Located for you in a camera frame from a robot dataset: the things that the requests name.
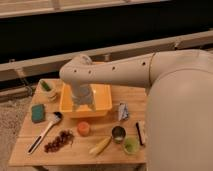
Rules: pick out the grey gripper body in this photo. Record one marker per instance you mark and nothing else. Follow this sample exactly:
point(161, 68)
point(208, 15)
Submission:
point(82, 94)

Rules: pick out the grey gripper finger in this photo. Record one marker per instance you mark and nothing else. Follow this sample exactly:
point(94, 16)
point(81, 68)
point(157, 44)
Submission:
point(92, 107)
point(75, 107)

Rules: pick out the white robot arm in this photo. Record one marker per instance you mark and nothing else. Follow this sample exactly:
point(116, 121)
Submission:
point(179, 112)

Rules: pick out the yellow plastic tray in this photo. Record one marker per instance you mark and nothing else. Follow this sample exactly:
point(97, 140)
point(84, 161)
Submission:
point(102, 99)

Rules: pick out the small beige toy stack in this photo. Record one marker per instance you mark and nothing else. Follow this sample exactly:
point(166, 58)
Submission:
point(52, 95)

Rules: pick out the bunch of dark grapes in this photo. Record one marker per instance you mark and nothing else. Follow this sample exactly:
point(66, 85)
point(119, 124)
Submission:
point(65, 137)

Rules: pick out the green pickle toy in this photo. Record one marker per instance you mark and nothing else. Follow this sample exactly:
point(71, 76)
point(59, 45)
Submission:
point(45, 85)

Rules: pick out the metal cup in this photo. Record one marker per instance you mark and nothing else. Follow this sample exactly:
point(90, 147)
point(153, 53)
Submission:
point(118, 134)

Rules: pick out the green sponge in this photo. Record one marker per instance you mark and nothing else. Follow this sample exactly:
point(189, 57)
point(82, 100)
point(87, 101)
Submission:
point(38, 113)

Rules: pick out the yellow corn cob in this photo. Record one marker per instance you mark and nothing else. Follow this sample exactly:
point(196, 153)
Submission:
point(98, 148)

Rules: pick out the black wooden block brush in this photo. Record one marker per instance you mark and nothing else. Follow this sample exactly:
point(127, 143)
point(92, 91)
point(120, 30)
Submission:
point(141, 132)

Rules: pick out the white dish brush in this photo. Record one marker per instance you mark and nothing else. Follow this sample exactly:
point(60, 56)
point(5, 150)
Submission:
point(54, 119)

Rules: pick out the green cup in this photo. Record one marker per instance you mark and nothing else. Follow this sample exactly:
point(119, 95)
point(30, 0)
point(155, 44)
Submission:
point(131, 145)

